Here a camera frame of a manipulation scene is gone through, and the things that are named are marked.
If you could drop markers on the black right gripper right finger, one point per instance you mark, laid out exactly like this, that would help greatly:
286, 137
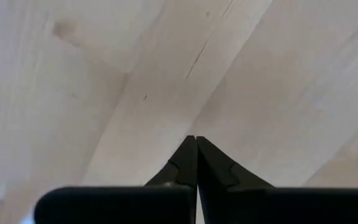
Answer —
259, 207

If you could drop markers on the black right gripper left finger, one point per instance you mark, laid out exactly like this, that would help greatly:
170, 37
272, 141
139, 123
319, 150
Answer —
120, 207

